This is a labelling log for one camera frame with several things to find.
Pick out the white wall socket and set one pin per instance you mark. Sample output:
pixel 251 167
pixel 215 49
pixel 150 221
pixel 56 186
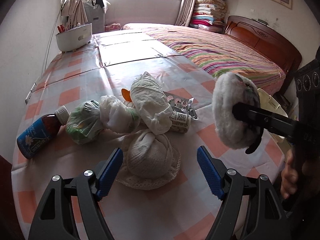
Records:
pixel 33 88

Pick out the white round container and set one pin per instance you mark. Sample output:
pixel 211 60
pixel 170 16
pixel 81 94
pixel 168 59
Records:
pixel 75 38

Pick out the striped colourful bed sheet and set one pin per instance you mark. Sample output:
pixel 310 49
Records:
pixel 216 53

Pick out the dark wooden headboard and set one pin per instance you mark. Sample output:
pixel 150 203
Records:
pixel 268 43

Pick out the white knotted plastic bag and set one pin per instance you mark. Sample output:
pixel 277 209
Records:
pixel 116 116

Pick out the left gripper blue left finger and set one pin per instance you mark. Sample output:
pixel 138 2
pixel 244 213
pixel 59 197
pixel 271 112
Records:
pixel 108 173

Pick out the white pill bottle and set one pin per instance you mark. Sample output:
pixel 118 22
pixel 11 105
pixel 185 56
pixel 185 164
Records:
pixel 180 122

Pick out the cream plastic trash bin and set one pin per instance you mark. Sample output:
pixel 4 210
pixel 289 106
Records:
pixel 267 102

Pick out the stack of folded quilts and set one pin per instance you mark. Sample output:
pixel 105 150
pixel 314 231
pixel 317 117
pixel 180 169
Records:
pixel 209 15

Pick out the orange peel piece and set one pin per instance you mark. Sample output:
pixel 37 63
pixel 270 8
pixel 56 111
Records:
pixel 126 95

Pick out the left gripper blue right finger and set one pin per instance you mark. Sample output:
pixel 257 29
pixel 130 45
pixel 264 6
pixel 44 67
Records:
pixel 213 170

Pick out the pink striped curtain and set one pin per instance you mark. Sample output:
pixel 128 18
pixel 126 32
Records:
pixel 185 13

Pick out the silver pill blister pack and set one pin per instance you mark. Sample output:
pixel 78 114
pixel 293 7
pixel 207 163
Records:
pixel 182 105

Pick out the grey air conditioner unit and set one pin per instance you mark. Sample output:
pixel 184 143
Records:
pixel 96 17

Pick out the white knit hat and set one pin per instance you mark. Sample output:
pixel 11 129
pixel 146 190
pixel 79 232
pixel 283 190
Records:
pixel 150 161

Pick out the green plastic snack bag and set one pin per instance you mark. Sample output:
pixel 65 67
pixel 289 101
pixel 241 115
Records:
pixel 84 124

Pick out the person's right hand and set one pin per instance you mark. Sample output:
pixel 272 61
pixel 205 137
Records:
pixel 289 176

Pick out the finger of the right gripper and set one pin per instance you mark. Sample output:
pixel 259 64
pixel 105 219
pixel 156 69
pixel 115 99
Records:
pixel 273 122

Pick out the checkered pink plastic tablecloth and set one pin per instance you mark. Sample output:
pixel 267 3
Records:
pixel 183 208

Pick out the white fluffy plush slipper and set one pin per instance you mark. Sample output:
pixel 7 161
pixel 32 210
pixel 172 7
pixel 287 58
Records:
pixel 232 95

